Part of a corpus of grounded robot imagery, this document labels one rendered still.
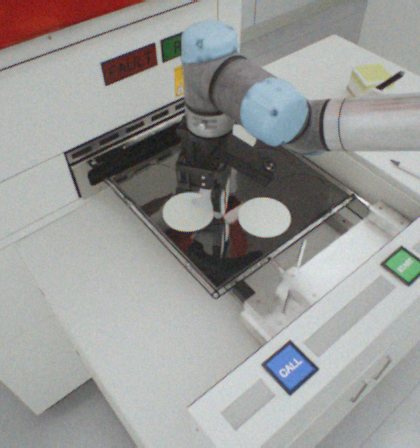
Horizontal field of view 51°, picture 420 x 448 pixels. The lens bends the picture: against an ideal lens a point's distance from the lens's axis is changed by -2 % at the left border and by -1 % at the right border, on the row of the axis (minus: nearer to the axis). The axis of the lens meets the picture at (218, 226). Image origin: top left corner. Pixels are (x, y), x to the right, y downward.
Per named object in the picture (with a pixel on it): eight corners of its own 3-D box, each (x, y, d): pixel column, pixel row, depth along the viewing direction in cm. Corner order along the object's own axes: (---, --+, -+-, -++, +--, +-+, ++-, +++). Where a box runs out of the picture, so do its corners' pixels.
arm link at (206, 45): (206, 53, 53) (166, 27, 57) (208, 126, 61) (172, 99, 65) (255, 33, 56) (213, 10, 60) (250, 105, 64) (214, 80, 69)
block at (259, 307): (243, 309, 74) (244, 300, 72) (258, 298, 75) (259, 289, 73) (276, 344, 70) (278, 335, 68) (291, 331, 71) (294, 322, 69)
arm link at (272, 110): (330, 111, 58) (273, 75, 63) (293, 83, 49) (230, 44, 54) (296, 161, 60) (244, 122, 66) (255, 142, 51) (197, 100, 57)
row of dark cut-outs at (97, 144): (68, 162, 88) (65, 152, 86) (234, 83, 105) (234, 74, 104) (69, 163, 87) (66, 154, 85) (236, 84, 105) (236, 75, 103)
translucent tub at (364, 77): (344, 91, 100) (350, 64, 95) (374, 88, 101) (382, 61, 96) (358, 111, 96) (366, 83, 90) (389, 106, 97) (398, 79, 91)
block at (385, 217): (365, 217, 87) (369, 207, 85) (375, 209, 88) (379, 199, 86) (398, 241, 83) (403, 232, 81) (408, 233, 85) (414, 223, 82)
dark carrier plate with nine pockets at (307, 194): (112, 179, 92) (111, 177, 91) (236, 116, 106) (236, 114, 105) (216, 289, 75) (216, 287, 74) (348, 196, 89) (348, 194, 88)
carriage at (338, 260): (239, 320, 76) (239, 312, 74) (371, 218, 91) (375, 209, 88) (271, 354, 72) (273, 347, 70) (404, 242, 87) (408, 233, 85)
